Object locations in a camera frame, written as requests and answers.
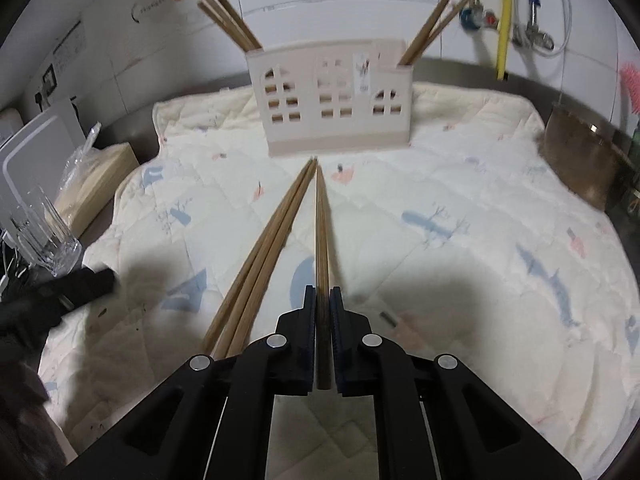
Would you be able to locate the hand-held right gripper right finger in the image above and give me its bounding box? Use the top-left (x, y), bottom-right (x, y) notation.
top-left (330, 286), bottom-right (583, 480)

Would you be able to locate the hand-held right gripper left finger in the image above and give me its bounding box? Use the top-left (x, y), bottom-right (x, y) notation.
top-left (60, 285), bottom-right (318, 480)

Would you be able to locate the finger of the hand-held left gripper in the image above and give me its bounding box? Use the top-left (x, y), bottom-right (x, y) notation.
top-left (52, 267), bottom-right (117, 312)

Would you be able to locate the wooden chopstick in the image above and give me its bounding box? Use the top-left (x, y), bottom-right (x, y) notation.
top-left (397, 0), bottom-right (460, 66)
top-left (215, 158), bottom-right (315, 358)
top-left (197, 1), bottom-right (253, 53)
top-left (314, 164), bottom-right (332, 391)
top-left (212, 0), bottom-right (264, 51)
top-left (203, 0), bottom-right (258, 52)
top-left (201, 159), bottom-right (312, 357)
top-left (402, 0), bottom-right (471, 67)
top-left (232, 158), bottom-right (318, 351)

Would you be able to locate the beige plastic utensil holder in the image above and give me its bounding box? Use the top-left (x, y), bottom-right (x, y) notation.
top-left (245, 39), bottom-right (416, 157)

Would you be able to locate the person's left forearm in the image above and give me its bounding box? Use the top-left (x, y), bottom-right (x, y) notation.
top-left (0, 360), bottom-right (68, 480)

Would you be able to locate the clear glass tumbler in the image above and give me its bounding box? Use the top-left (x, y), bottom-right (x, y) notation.
top-left (7, 185), bottom-right (83, 277)

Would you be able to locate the bagged wooden box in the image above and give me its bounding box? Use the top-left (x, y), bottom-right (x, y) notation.
top-left (52, 122), bottom-right (141, 231)

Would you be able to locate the quilted printed cloth mat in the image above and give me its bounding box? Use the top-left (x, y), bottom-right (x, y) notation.
top-left (37, 82), bottom-right (640, 480)

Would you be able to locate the white cutting board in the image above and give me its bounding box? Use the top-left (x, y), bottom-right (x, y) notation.
top-left (0, 97), bottom-right (86, 221)

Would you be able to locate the water valve with red knob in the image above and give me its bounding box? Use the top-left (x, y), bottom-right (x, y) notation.
top-left (459, 5), bottom-right (501, 31)

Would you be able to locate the steel water valve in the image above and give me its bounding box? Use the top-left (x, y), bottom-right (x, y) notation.
top-left (512, 20), bottom-right (556, 51)

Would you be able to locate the pink bottle brush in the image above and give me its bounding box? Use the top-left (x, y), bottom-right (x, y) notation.
top-left (620, 62), bottom-right (640, 116)

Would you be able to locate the wall power socket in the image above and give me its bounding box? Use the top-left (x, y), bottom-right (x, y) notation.
top-left (34, 64), bottom-right (57, 111)

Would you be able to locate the white wall label sticker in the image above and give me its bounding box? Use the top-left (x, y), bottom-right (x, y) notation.
top-left (51, 21), bottom-right (87, 76)

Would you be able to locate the yellow gas hose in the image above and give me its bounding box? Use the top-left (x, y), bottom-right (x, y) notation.
top-left (495, 0), bottom-right (516, 82)

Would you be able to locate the thin white hose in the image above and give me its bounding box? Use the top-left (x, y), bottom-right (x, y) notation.
top-left (547, 0), bottom-right (573, 56)

